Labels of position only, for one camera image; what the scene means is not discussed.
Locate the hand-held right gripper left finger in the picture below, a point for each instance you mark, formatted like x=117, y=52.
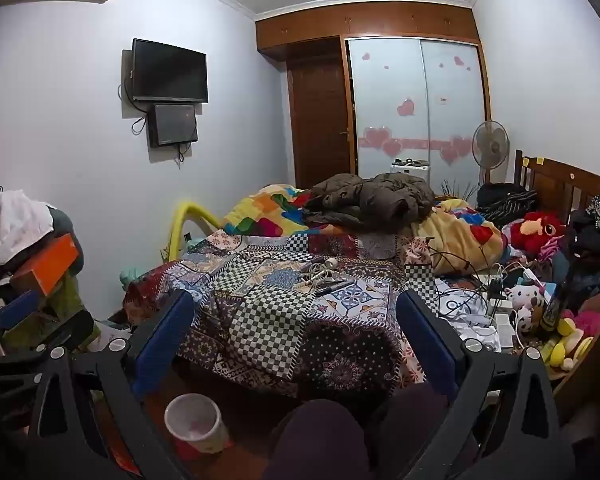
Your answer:
x=162, y=335

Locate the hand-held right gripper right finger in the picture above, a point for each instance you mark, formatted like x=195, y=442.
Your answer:
x=427, y=332

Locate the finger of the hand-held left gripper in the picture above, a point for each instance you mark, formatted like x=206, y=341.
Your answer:
x=17, y=310
x=65, y=330

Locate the white round bowl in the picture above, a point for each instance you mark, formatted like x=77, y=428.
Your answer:
x=195, y=422

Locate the long black box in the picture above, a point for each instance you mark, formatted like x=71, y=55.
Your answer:
x=336, y=287

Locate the white cloth with blue print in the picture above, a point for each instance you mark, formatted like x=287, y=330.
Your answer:
x=460, y=305

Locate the orange cardboard box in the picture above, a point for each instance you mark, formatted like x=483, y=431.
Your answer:
x=50, y=265

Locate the teal cloth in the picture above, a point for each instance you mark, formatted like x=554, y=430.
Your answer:
x=130, y=279

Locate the white power strip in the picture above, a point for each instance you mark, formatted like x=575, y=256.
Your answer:
x=502, y=325

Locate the white crumpled cloth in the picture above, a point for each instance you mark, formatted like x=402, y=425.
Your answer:
x=10, y=225

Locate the person's right leg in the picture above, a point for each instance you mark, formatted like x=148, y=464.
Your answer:
x=410, y=425

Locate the person's leg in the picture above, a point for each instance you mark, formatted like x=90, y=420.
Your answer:
x=320, y=445
x=410, y=425

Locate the spotted white plush dog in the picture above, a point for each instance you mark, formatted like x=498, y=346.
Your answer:
x=525, y=305

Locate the yellow foam tube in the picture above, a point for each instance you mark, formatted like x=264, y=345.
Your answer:
x=177, y=225

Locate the patchwork patterned blanket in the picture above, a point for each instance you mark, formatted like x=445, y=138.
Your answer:
x=290, y=330

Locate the grey purple hair tool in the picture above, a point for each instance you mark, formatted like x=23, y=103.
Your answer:
x=310, y=265

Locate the brown puffer jacket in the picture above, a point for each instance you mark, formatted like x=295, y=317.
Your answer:
x=375, y=200

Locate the yellow plush toy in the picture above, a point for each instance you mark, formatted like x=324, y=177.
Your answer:
x=570, y=345

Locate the red plush toy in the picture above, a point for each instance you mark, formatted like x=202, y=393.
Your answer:
x=535, y=232

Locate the person's left leg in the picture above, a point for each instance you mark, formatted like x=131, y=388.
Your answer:
x=320, y=445

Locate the black striped cloth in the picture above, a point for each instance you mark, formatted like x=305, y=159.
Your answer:
x=510, y=200

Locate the colourful block quilt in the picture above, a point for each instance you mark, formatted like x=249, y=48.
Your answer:
x=260, y=210

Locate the pink plush toy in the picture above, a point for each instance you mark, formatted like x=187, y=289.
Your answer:
x=590, y=321

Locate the pile of black clothes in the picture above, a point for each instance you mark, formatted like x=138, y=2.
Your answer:
x=592, y=235

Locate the white standing fan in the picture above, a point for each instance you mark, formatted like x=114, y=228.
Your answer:
x=490, y=146

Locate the wooden bed headboard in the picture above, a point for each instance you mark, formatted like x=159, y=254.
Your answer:
x=560, y=185

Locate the brown wooden door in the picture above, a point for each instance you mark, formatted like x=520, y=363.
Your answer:
x=320, y=120

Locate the wooden wardrobe with sliding doors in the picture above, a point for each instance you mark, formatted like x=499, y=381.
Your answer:
x=410, y=85

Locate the black wall speaker box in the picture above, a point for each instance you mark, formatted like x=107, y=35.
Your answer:
x=172, y=125

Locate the black wall television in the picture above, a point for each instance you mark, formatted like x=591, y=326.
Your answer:
x=170, y=70

